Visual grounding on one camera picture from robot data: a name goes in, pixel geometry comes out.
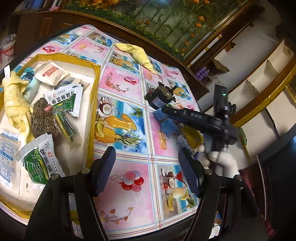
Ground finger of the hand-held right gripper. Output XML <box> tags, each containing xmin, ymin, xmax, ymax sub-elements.
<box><xmin>161</xmin><ymin>105</ymin><xmax>214</xmax><ymax>132</ymax></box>

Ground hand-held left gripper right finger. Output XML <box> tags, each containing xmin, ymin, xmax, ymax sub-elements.
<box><xmin>178</xmin><ymin>147</ymin><xmax>269</xmax><ymax>241</ymax></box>

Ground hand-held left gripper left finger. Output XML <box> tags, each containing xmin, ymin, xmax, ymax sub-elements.
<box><xmin>25</xmin><ymin>146</ymin><xmax>116</xmax><ymax>241</ymax></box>

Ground green and white medicine packet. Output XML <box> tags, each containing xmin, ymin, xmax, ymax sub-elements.
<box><xmin>45</xmin><ymin>83</ymin><xmax>84</xmax><ymax>117</ymax></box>
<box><xmin>16</xmin><ymin>133</ymin><xmax>66</xmax><ymax>186</ymax></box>

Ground yellow cardboard box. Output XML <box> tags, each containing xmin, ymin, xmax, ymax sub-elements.
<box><xmin>0</xmin><ymin>53</ymin><xmax>101</xmax><ymax>219</ymax></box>

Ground brown hedgehog plush toy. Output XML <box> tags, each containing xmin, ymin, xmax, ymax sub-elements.
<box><xmin>31</xmin><ymin>97</ymin><xmax>62</xmax><ymax>145</ymax></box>

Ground white packet with red print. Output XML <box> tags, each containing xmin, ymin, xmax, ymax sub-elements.
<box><xmin>35</xmin><ymin>62</ymin><xmax>70</xmax><ymax>87</ymax></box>

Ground black electric motor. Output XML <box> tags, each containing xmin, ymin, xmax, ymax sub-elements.
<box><xmin>145</xmin><ymin>81</ymin><xmax>177</xmax><ymax>109</ymax></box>

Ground printed fruit tablecloth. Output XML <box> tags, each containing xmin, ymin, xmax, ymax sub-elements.
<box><xmin>0</xmin><ymin>24</ymin><xmax>210</xmax><ymax>234</ymax></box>

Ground brown cardboard piece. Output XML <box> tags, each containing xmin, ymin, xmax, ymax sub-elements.
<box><xmin>213</xmin><ymin>59</ymin><xmax>230</xmax><ymax>73</ymax></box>

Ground clear packet of green sticks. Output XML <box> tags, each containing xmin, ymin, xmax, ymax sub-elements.
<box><xmin>52</xmin><ymin>108</ymin><xmax>80</xmax><ymax>143</ymax></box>

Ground white shelf unit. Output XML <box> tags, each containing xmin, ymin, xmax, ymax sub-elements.
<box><xmin>203</xmin><ymin>39</ymin><xmax>296</xmax><ymax>144</ymax></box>

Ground white and yellow rolled poster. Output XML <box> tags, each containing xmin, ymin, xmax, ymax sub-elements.
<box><xmin>187</xmin><ymin>35</ymin><xmax>223</xmax><ymax>68</ymax></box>

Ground yellow towel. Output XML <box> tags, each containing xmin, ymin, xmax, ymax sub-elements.
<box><xmin>115</xmin><ymin>43</ymin><xmax>154</xmax><ymax>71</ymax></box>

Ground dark printed packet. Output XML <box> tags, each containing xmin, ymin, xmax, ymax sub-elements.
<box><xmin>54</xmin><ymin>77</ymin><xmax>89</xmax><ymax>93</ymax></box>

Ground aquarium with flower backdrop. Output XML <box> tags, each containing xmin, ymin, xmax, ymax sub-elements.
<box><xmin>63</xmin><ymin>0</ymin><xmax>250</xmax><ymax>62</ymax></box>

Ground white packet with blue print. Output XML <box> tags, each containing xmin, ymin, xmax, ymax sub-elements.
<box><xmin>0</xmin><ymin>130</ymin><xmax>26</xmax><ymax>193</ymax></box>

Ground cream towel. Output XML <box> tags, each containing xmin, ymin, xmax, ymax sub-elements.
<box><xmin>0</xmin><ymin>71</ymin><xmax>34</xmax><ymax>143</ymax></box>

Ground pale teal packet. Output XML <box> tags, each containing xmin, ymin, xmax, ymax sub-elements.
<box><xmin>20</xmin><ymin>67</ymin><xmax>41</xmax><ymax>102</ymax></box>

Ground white plastic bucket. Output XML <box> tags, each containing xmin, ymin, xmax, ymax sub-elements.
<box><xmin>0</xmin><ymin>34</ymin><xmax>16</xmax><ymax>65</ymax></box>

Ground tangled cables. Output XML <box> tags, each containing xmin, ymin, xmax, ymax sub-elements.
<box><xmin>201</xmin><ymin>74</ymin><xmax>219</xmax><ymax>87</ymax></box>

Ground gold curved frame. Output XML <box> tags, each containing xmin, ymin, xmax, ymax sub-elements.
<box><xmin>229</xmin><ymin>67</ymin><xmax>296</xmax><ymax>127</ymax></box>

